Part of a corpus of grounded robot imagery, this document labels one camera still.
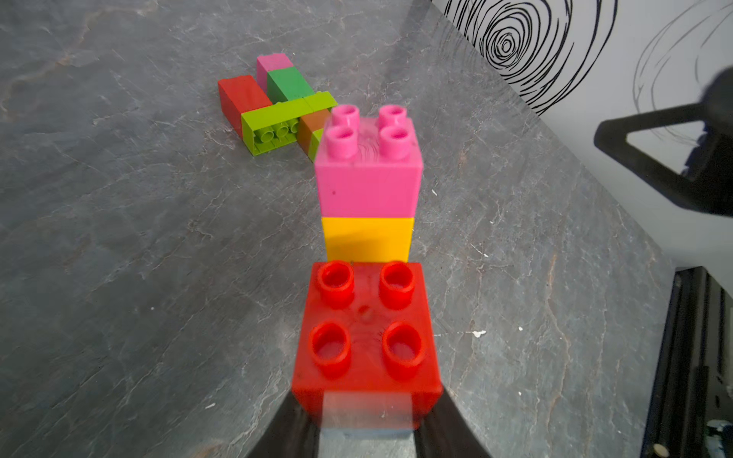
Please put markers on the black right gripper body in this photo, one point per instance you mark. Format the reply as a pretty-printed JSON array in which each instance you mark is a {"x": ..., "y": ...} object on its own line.
[{"x": 710, "y": 163}]

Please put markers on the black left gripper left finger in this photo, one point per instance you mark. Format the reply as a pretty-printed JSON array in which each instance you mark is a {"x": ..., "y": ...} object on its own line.
[{"x": 291, "y": 433}]

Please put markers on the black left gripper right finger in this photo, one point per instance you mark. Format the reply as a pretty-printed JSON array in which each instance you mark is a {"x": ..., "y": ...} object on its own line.
[{"x": 445, "y": 433}]

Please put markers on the small red lego brick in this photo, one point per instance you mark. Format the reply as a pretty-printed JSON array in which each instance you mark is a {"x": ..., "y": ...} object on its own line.
[{"x": 366, "y": 357}]

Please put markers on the blue lego brick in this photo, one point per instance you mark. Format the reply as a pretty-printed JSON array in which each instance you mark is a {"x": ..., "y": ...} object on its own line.
[{"x": 366, "y": 443}]

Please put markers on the lime green long lego brick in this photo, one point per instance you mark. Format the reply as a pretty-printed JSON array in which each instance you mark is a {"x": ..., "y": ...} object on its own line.
[{"x": 275, "y": 126}]

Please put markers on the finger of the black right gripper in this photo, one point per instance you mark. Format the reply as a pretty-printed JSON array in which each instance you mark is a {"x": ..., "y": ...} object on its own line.
[{"x": 611, "y": 139}]

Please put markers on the yellow lego brick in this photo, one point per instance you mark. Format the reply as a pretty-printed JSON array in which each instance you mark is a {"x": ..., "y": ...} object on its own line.
[{"x": 368, "y": 240}]

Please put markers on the lime square lego brick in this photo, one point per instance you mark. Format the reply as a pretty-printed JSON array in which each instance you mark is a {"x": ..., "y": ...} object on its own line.
[{"x": 314, "y": 144}]

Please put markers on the magenta lego brick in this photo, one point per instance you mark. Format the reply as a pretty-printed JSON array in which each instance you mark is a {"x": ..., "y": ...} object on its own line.
[
  {"x": 369, "y": 167},
  {"x": 269, "y": 63}
]

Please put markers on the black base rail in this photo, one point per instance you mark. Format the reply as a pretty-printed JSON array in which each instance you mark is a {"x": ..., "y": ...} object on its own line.
[{"x": 690, "y": 413}]

